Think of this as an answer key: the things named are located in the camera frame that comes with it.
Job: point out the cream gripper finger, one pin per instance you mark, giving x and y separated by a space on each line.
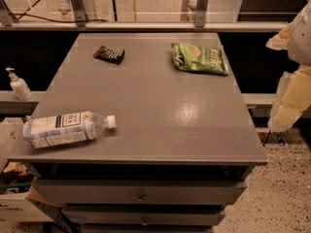
293 97
280 40

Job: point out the black rxbar chocolate wrapper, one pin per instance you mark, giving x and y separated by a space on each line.
108 55

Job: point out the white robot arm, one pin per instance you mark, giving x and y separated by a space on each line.
299 42

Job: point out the clear plastic water bottle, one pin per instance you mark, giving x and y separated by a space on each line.
50 131

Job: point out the white pump dispenser bottle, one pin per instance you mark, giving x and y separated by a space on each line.
18 85

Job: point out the green chip bag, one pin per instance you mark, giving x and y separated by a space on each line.
191 58

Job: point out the grey drawer cabinet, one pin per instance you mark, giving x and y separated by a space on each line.
185 141

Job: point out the metal drawer knob upper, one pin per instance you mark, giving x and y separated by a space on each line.
140 199

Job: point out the metal drawer knob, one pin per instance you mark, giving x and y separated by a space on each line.
140 199
145 222

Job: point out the metal drawer knob lower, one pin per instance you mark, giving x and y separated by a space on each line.
145 222

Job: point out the cardboard box with clutter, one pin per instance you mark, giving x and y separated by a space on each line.
15 179

